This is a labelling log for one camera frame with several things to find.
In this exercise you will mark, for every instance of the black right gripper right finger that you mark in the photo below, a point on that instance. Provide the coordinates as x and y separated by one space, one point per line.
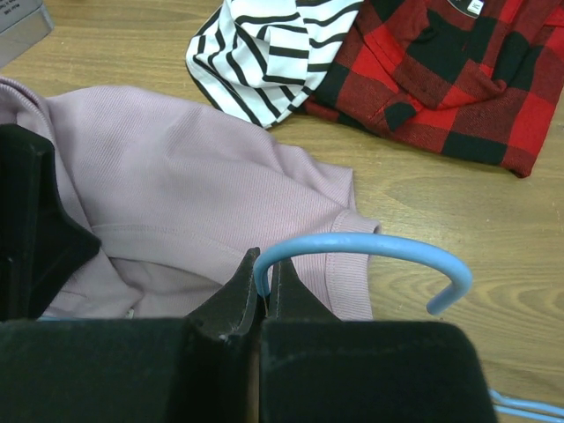
315 367

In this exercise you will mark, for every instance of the white clothes rack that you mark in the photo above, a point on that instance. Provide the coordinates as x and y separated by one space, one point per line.
23 24

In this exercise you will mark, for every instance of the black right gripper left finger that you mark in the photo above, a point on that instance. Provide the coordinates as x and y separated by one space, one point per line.
188 369

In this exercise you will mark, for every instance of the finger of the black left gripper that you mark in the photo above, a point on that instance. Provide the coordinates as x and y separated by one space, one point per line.
41 245

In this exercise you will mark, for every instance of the mauve pink tank top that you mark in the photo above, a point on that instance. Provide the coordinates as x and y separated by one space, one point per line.
176 192

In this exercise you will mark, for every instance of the white striped hanging shirt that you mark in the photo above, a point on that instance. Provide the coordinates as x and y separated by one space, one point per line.
260 60

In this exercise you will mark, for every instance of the light blue hanger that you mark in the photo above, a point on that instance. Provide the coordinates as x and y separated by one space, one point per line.
459 274

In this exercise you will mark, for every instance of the red black plaid shirt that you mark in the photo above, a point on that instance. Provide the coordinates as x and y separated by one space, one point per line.
472 80

